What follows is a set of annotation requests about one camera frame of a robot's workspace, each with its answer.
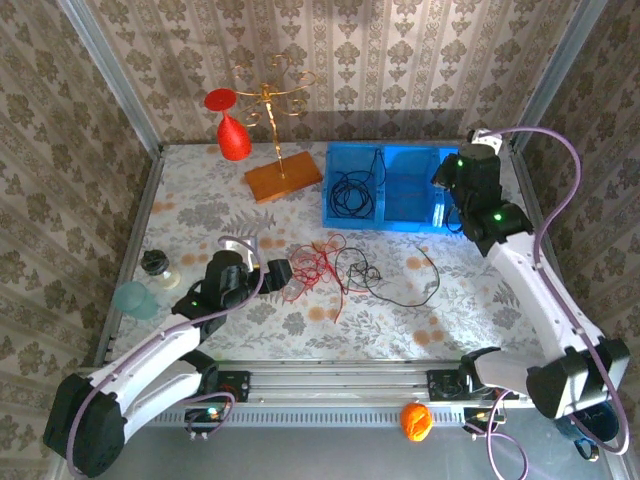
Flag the small jar black lid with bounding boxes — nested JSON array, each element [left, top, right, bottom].
[[140, 248, 182, 291]]

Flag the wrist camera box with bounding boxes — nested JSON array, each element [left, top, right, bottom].
[[467, 128, 504, 151], [221, 237, 261, 271]]

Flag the dark blue mug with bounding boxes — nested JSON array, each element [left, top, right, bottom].
[[553, 402, 621, 461]]

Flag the thick red cable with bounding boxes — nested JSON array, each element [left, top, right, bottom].
[[281, 241, 331, 305]]

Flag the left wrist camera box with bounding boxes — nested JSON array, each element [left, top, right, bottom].
[[221, 237, 261, 271]]

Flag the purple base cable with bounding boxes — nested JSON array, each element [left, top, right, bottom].
[[462, 389, 531, 480], [174, 389, 235, 426]]

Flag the black cable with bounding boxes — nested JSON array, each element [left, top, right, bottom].
[[329, 148, 387, 220], [333, 244, 441, 308]]

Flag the red plastic wine glass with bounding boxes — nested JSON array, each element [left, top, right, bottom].
[[203, 87, 254, 163]]

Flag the orange ball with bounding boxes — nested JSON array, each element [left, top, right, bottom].
[[399, 402, 434, 443]]

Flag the teal translucent cup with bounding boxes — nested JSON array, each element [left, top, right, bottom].
[[110, 280, 159, 321]]

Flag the aluminium frame corner post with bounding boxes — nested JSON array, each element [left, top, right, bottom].
[[508, 0, 614, 151], [56, 0, 165, 157]]

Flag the floral patterned tablecloth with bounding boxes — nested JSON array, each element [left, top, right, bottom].
[[107, 141, 576, 361]]

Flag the small black controller board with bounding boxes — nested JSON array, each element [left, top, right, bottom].
[[184, 407, 226, 434], [462, 407, 504, 434]]

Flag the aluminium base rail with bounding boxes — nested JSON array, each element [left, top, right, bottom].
[[214, 358, 496, 404]]

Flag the aluminium frame side rail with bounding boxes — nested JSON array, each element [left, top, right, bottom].
[[508, 142, 581, 321], [93, 147, 167, 369]]

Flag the blue three-compartment bin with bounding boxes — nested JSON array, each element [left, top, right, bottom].
[[321, 141, 496, 232]]

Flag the gold glass rack wooden base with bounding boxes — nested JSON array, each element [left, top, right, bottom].
[[230, 52, 325, 205]]

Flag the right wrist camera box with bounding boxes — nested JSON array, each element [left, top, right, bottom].
[[467, 128, 504, 151]]

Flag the grey slotted cable duct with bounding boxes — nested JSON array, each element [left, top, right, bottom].
[[127, 403, 504, 429]]

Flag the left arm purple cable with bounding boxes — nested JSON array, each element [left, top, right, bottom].
[[64, 234, 266, 479]]

